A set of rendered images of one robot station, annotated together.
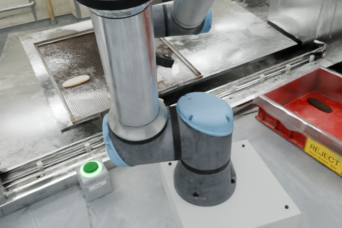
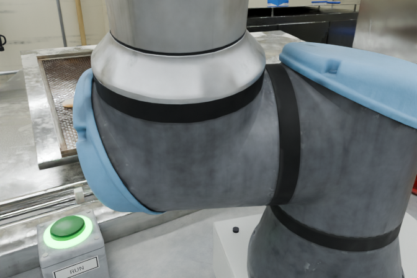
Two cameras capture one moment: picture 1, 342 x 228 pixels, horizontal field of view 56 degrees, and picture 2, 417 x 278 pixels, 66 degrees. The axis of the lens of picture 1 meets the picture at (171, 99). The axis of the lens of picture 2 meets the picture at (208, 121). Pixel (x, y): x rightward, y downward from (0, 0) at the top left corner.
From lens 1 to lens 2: 44 cm
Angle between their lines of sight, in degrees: 12
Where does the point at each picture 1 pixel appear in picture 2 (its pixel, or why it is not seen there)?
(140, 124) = (189, 42)
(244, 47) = not seen: hidden behind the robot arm
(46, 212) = not seen: outside the picture
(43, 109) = (29, 143)
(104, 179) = (93, 256)
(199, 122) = (366, 74)
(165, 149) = (254, 160)
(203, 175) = (343, 252)
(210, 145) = (385, 158)
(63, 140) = (44, 186)
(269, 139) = not seen: hidden behind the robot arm
